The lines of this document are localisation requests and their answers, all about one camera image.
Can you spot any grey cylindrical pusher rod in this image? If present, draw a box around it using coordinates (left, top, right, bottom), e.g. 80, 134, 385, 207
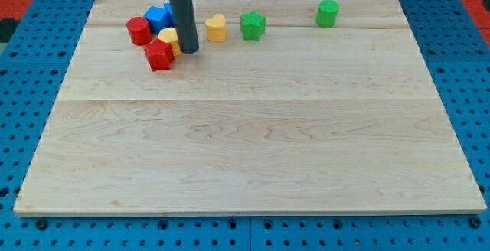
169, 0, 199, 54

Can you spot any yellow hexagon block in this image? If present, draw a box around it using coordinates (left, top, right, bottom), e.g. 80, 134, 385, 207
158, 27, 182, 56

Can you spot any red star block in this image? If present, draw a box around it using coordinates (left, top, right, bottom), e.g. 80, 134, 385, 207
143, 39, 175, 72

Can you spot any green star block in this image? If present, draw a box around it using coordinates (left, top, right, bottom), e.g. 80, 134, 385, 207
240, 11, 266, 41

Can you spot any blue block behind rod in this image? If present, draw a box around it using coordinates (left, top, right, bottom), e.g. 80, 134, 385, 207
164, 2, 175, 27

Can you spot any blue cube block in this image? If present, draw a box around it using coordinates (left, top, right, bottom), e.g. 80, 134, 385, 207
143, 6, 173, 34

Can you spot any yellow heart block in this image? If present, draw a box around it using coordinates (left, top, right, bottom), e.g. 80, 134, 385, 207
204, 14, 227, 42

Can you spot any red cylinder block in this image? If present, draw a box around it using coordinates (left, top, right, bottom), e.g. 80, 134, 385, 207
126, 16, 152, 46

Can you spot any green cylinder block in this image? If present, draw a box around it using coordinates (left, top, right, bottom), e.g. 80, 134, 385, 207
316, 0, 340, 28

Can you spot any wooden board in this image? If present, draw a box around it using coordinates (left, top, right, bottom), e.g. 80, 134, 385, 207
14, 0, 486, 217

